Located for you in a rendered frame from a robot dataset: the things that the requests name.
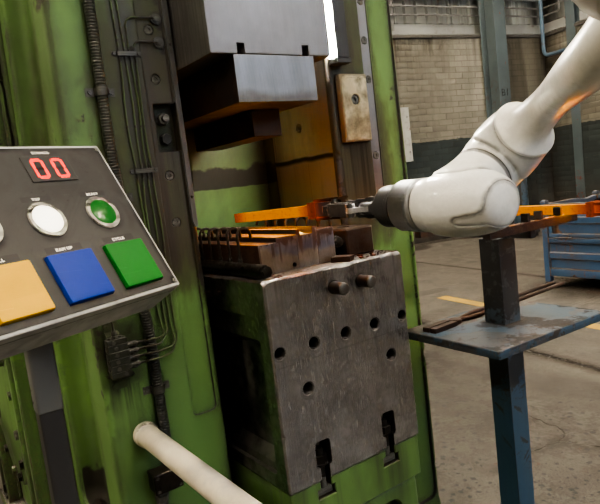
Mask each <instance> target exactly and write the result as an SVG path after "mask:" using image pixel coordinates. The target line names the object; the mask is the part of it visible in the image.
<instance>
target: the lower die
mask: <svg viewBox="0 0 600 504"><path fill-rule="evenodd" d="M274 227H312V233H309V234H304V235H300V232H299V229H249V230H250V231H251V234H252V238H251V239H249V235H248V232H247V231H246V230H241V231H240V232H241V236H242V237H241V238H239V243H240V251H241V258H242V259H243V263H249V264H262V265H268V266H269V267H271V269H272V272H273V273H272V274H277V273H281V272H286V271H290V270H295V269H299V268H303V267H308V266H312V265H317V264H321V263H326V262H330V261H331V257H333V256H335V255H336V252H335V243H334V234H333V227H332V226H327V227H315V226H274ZM216 232H217V230H213V234H214V238H213V239H211V233H210V240H211V247H212V255H213V257H214V260H215V261H218V258H219V254H218V247H217V239H216ZM221 232H222V237H221V238H220V235H219V240H220V247H221V255H222V258H223V261H228V251H227V244H226V230H222V231H221ZM231 235H232V238H231V239H229V244H230V251H231V257H232V259H233V262H235V263H237V262H238V251H237V244H236V230H231ZM201 237H202V244H203V251H204V256H205V259H206V260H209V257H210V253H209V246H208V239H207V234H205V238H203V235H201ZM294 262H295V263H296V264H297V266H296V267H293V263H294Z"/></svg>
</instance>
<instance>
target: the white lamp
mask: <svg viewBox="0 0 600 504"><path fill-rule="evenodd" d="M32 215H33V219H34V221H35V222H36V224H37V225H38V226H40V227H41V228H42V229H44V230H46V231H49V232H57V231H59V230H61V229H62V228H63V219H62V217H61V215H60V214H59V213H58V212H57V211H56V210H54V209H53V208H51V207H48V206H38V207H36V208H35V209H34V210H33V214H32Z"/></svg>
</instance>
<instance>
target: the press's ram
mask: <svg viewBox="0 0 600 504"><path fill-rule="evenodd" d="M167 7H168V14H169V21H170V28H171V35H172V42H173V49H174V56H175V63H176V70H177V78H178V82H180V81H182V80H184V79H185V78H187V77H189V76H191V75H193V74H195V73H197V72H199V71H201V70H203V69H205V68H207V67H209V66H211V65H213V64H215V63H217V62H219V61H221V60H223V59H225V58H226V57H228V56H230V55H232V54H251V55H285V56H313V60H314V63H315V62H317V61H320V60H322V59H325V58H328V57H330V46H329V37H328V28H327V19H326V10H325V1H324V0H167Z"/></svg>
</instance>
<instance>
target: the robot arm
mask: <svg viewBox="0 0 600 504"><path fill-rule="evenodd" d="M571 1H573V2H574V3H575V4H576V5H577V6H578V7H579V8H580V9H581V10H582V11H583V12H584V13H586V14H587V15H588V16H589V18H588V19H587V21H586V22H585V24H584V25H583V26H582V28H581V29H580V31H579V32H578V33H577V35H576V36H575V37H574V39H573V40H572V41H571V43H570V44H569V45H568V47H567V48H566V49H565V51H564V52H563V53H562V55H561V56H560V57H559V59H558V60H557V61H556V63H555V64H554V66H553V67H552V69H551V70H550V72H549V73H548V75H547V76H546V78H545V79H544V81H543V82H542V83H541V85H540V86H539V87H538V88H537V89H536V90H535V91H534V92H533V93H532V94H531V95H530V96H529V97H528V98H527V99H526V100H525V101H524V102H510V103H507V104H505V105H503V106H502V107H501V108H500V109H499V110H498V111H496V112H495V113H494V114H493V115H491V116H490V117H489V118H488V119H487V120H486V121H485V122H484V123H483V124H482V125H481V126H480V127H479V128H478V129H477V130H476V132H475V133H474V135H473V137H472V138H471V139H470V140H469V142H468V143H467V144H466V145H465V147H464V149H463V151H462V152H461V153H460V154H459V155H458V156H457V157H456V158H455V159H454V160H452V161H451V162H450V163H448V164H447V165H445V166H444V167H442V168H441V169H439V170H437V171H435V172H434V173H433V175H432V176H431V177H428V178H418V179H409V180H402V181H399V182H398V183H396V184H395V185H387V186H384V187H382V188H381V189H379V190H378V192H377V193H376V195H375V196H374V197H373V196H371V197H366V198H363V199H356V200H348V201H347V202H341V203H339V201H337V199H332V201H327V202H315V212H316V217H347V218H350V219H351V218H353V217H355V216H357V217H367V218H368V219H374V218H376V219H377V221H378V222H379V223H380V224H381V225H383V226H385V227H396V228H398V229H399V230H401V231H418V232H431V233H433V234H435V235H439V236H446V237H474V236H481V235H487V234H490V233H494V232H497V231H499V230H502V229H504V228H506V227H507V226H509V225H510V224H511V223H512V222H513V221H514V219H515V217H516V215H517V213H518V210H519V205H520V196H519V191H518V188H517V187H516V186H517V185H518V184H519V183H520V182H521V181H522V180H523V179H524V178H526V177H528V176H529V175H530V174H531V173H532V172H533V171H534V170H535V168H536V167H537V166H538V165H539V163H540V162H541V161H542V159H543V158H544V156H545V155H546V154H547V153H548V151H549V150H550V149H551V148H552V146H553V144H554V140H555V134H554V129H553V127H554V126H555V125H556V123H557V122H558V121H559V120H560V119H561V118H562V116H563V115H564V114H565V113H566V112H568V111H569V110H570V109H571V108H573V107H575V106H576V105H578V104H579V103H581V102H582V101H584V100H585V99H587V98H588V97H590V96H591V95H593V94H594V93H596V92H597V91H599V90H600V0H571Z"/></svg>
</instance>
